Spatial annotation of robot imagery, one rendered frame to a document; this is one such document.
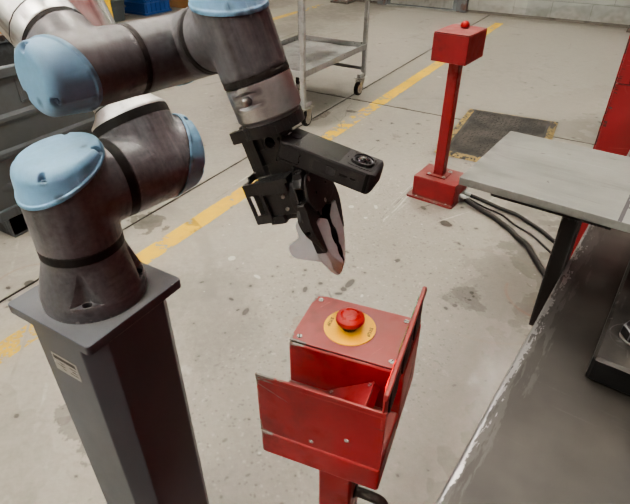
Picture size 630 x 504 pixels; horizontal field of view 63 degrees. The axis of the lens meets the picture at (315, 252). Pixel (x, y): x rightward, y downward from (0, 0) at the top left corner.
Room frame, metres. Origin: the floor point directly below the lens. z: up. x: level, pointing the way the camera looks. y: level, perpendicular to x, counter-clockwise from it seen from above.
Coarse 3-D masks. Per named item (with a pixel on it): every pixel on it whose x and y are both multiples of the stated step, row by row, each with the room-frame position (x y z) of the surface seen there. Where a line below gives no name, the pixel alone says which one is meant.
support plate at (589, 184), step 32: (480, 160) 0.59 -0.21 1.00; (512, 160) 0.59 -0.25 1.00; (544, 160) 0.59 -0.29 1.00; (576, 160) 0.59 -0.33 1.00; (608, 160) 0.59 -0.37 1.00; (512, 192) 0.51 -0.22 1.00; (544, 192) 0.51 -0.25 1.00; (576, 192) 0.51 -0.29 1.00; (608, 192) 0.51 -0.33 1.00; (608, 224) 0.45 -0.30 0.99
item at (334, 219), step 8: (328, 208) 0.55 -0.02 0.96; (336, 208) 0.56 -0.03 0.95; (320, 216) 0.55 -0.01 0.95; (328, 216) 0.54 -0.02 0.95; (336, 216) 0.56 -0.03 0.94; (336, 224) 0.55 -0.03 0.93; (336, 232) 0.54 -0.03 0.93; (336, 240) 0.54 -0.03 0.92; (344, 240) 0.55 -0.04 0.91; (344, 248) 0.54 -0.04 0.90; (344, 256) 0.54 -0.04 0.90
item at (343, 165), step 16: (288, 144) 0.53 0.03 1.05; (304, 144) 0.53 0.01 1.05; (320, 144) 0.54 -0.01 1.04; (336, 144) 0.55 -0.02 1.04; (288, 160) 0.53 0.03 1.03; (304, 160) 0.52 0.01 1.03; (320, 160) 0.51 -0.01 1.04; (336, 160) 0.51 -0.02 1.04; (352, 160) 0.51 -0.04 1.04; (368, 160) 0.51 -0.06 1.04; (320, 176) 0.51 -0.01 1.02; (336, 176) 0.51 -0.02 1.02; (352, 176) 0.50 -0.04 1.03; (368, 176) 0.49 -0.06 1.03; (368, 192) 0.50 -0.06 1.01
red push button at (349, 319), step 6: (342, 312) 0.53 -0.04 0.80; (348, 312) 0.53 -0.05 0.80; (354, 312) 0.53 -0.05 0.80; (360, 312) 0.54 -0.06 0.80; (336, 318) 0.53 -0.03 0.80; (342, 318) 0.52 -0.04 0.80; (348, 318) 0.52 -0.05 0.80; (354, 318) 0.52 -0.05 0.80; (360, 318) 0.52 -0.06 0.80; (342, 324) 0.51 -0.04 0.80; (348, 324) 0.51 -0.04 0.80; (354, 324) 0.51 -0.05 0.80; (360, 324) 0.52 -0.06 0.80; (348, 330) 0.52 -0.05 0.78; (354, 330) 0.52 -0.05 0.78
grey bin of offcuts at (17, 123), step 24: (0, 48) 2.70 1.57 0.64; (0, 72) 2.10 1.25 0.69; (0, 96) 2.09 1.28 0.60; (24, 96) 2.17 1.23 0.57; (0, 120) 2.05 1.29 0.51; (24, 120) 2.14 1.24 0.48; (48, 120) 2.23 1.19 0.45; (72, 120) 2.33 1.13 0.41; (0, 144) 2.03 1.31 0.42; (24, 144) 2.11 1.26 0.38; (0, 168) 2.00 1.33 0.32; (0, 192) 1.97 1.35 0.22; (0, 216) 1.93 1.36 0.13
